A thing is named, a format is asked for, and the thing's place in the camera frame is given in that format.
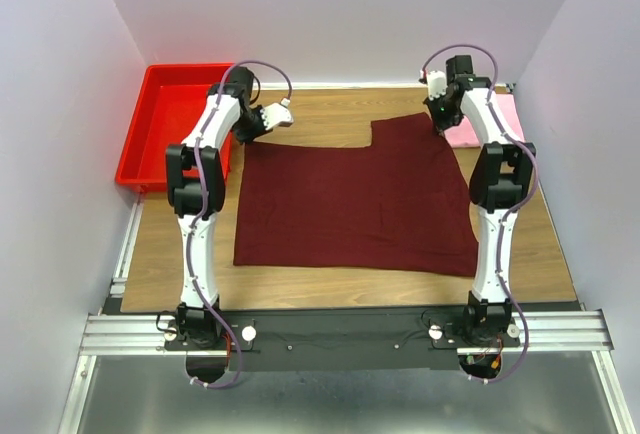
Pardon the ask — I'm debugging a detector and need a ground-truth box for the maroon t shirt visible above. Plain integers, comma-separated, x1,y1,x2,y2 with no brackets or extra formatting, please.
233,113,478,278

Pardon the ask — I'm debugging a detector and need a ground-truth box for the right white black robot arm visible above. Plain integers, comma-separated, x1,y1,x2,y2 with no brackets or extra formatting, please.
422,55,537,346

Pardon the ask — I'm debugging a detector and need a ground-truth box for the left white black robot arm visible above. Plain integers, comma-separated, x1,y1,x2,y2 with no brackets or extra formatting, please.
165,61,281,350

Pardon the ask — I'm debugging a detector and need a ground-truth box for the folded pink t shirt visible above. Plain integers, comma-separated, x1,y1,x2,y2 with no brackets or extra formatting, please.
444,89,525,148

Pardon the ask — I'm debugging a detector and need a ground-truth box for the red plastic bin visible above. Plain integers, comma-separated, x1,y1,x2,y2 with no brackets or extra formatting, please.
115,63,230,193

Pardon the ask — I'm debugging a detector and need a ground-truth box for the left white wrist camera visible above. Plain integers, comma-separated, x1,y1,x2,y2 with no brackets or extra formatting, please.
261,103,294,131

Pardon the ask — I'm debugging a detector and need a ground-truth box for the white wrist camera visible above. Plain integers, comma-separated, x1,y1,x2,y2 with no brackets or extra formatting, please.
425,71,448,101
261,103,294,131

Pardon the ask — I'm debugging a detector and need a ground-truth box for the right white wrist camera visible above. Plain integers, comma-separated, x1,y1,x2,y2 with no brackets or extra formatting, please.
425,71,448,101

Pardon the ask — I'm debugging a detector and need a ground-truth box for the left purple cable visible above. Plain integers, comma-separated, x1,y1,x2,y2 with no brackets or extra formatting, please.
184,59,294,391

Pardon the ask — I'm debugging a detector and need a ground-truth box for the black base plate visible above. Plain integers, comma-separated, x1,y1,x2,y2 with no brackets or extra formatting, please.
156,305,522,376

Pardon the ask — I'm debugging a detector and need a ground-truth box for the aluminium frame rail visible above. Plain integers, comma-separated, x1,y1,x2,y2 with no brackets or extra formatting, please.
80,311,613,356

